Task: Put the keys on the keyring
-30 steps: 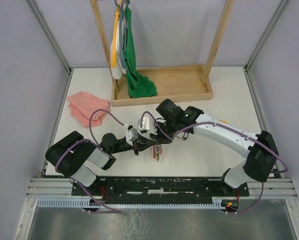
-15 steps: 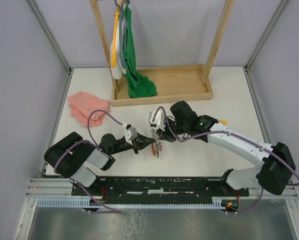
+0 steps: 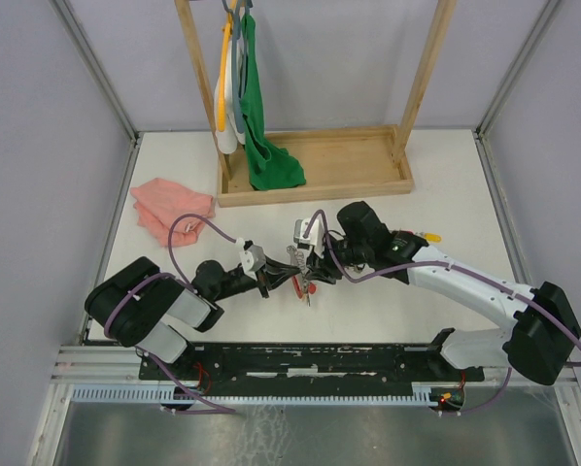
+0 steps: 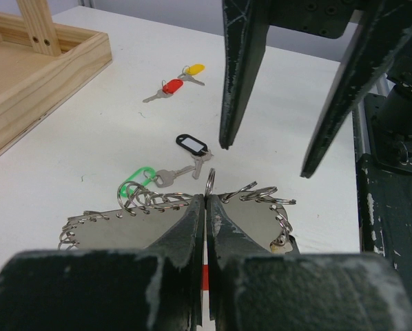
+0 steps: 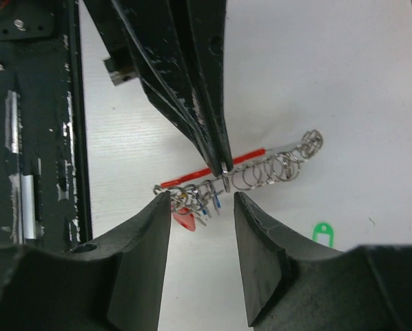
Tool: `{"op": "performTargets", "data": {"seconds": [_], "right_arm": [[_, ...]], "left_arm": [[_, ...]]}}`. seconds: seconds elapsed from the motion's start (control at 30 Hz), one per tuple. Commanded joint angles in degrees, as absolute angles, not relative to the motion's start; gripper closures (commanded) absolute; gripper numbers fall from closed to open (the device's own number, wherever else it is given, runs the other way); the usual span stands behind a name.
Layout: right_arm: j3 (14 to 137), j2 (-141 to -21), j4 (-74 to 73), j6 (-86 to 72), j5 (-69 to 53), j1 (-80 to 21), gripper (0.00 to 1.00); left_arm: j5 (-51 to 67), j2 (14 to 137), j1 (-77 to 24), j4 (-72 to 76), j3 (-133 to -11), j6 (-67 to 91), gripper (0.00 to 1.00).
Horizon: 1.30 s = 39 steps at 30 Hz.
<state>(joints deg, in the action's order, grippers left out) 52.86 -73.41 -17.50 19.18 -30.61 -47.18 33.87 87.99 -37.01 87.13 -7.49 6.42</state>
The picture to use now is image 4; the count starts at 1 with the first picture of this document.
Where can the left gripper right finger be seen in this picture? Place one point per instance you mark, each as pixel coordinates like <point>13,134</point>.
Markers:
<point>253,289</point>

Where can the wooden clothes rack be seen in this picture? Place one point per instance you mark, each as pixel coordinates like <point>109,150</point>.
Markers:
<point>42,64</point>

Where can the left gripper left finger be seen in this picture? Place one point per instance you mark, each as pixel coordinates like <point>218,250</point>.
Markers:
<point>155,288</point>

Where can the green tag key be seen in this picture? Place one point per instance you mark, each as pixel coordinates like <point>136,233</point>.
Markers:
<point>162,178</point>

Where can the yellow tag key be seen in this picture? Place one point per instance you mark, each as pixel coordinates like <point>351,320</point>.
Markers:
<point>188,73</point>

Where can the black tag key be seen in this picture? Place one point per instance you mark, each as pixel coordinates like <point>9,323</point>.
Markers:
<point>198,150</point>

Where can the red tag key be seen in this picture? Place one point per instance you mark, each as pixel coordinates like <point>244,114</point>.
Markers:
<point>168,88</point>

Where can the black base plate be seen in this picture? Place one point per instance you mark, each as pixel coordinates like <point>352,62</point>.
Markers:
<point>384,182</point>

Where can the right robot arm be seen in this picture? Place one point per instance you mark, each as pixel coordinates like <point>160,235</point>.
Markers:
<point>395,85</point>

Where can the grey key holder with rings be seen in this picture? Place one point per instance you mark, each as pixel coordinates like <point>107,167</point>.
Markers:
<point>145,216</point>

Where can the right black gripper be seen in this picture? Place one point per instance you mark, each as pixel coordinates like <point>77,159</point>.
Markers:
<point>383,30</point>

